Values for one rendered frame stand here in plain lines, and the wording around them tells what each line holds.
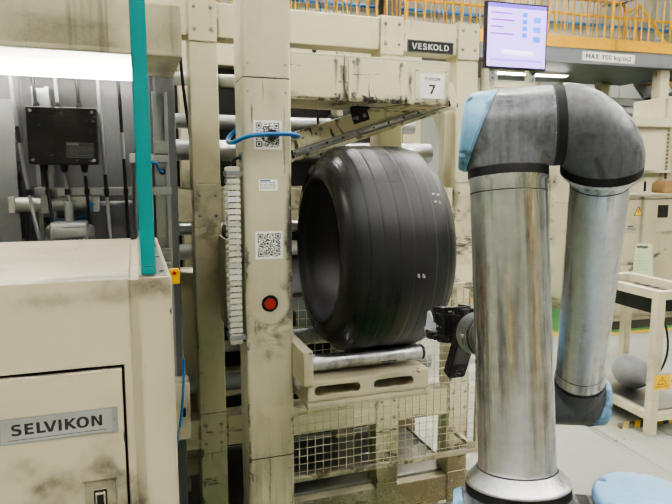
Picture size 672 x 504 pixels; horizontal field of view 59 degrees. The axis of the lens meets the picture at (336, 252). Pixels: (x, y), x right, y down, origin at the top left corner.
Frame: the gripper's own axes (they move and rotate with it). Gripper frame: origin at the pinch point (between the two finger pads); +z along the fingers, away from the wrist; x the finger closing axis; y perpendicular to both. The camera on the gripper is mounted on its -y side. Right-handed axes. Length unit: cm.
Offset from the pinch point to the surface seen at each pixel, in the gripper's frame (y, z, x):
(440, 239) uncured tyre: 22.7, 1.9, -4.9
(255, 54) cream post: 72, 17, 38
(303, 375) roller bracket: -11.4, 16.1, 28.8
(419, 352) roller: -9.2, 19.3, -6.4
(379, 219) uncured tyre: 28.2, 2.7, 11.4
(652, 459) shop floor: -91, 96, -171
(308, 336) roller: -6, 47, 18
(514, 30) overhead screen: 201, 299, -245
